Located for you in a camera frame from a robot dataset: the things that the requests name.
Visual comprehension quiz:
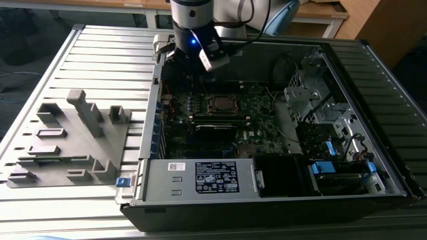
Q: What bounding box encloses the silver disk bay bracket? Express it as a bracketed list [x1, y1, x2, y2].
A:
[317, 101, 377, 163]

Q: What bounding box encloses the blue case latch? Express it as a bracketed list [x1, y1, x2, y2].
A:
[114, 176, 130, 189]

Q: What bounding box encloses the pale grey case latch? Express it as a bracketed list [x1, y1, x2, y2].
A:
[150, 33, 172, 55]

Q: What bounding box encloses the CPU socket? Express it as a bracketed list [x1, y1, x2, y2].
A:
[205, 92, 244, 116]

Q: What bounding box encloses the wooden cabinet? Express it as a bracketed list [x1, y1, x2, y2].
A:
[334, 0, 427, 70]

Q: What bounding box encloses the thick black power cable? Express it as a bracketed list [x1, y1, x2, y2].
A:
[301, 91, 334, 125]

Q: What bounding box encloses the black connector block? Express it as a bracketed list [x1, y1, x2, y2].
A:
[294, 122, 334, 161]

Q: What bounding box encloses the grey parts rack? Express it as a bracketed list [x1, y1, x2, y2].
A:
[5, 89, 133, 189]

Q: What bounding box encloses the metal socket cover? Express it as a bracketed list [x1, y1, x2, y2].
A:
[205, 93, 242, 115]

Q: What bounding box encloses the thin white wire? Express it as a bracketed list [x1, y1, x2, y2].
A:
[269, 90, 285, 104]
[274, 124, 301, 144]

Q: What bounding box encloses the green motherboard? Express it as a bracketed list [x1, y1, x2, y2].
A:
[154, 81, 292, 160]

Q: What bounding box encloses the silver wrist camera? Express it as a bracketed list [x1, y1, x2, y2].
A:
[198, 42, 230, 73]

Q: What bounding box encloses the black RAM slot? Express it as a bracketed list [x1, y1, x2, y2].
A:
[192, 113, 248, 117]
[192, 120, 249, 125]
[192, 116, 249, 120]
[192, 118, 249, 122]

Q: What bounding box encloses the grey plastic support bar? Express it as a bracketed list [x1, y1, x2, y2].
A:
[272, 101, 302, 155]

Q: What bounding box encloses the silver metal drive cage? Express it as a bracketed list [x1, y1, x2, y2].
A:
[281, 55, 334, 118]

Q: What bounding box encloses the metal locking lever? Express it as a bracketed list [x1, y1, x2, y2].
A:
[198, 74, 209, 97]

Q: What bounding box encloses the black looped cable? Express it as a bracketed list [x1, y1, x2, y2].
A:
[269, 53, 300, 88]

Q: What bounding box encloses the hard disk blue carrier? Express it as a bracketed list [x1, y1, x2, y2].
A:
[308, 161, 368, 197]

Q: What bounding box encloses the dark graphics card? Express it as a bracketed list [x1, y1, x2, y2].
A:
[193, 123, 238, 147]

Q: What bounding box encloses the black disk cable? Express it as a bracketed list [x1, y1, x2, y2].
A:
[341, 133, 365, 157]

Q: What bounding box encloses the dark office chair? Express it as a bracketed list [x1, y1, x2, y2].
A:
[0, 7, 39, 67]

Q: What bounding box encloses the wooden desk white frame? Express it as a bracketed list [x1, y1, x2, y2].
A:
[0, 0, 157, 29]
[145, 0, 350, 39]

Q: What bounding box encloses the black PC case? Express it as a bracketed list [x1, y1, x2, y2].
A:
[113, 33, 427, 234]

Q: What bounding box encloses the grey power supply unit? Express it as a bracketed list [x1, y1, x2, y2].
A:
[141, 157, 261, 202]

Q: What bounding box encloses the blue floor cable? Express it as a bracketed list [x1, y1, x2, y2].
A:
[0, 71, 45, 104]

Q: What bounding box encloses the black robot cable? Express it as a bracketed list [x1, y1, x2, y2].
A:
[212, 0, 254, 26]
[228, 0, 280, 51]

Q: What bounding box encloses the coloured wire bundle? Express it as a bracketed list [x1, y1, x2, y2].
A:
[353, 149, 374, 163]

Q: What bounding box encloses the silver CPU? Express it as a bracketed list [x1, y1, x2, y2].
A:
[212, 96, 234, 110]

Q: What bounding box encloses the pale blue object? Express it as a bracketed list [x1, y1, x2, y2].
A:
[19, 234, 67, 240]

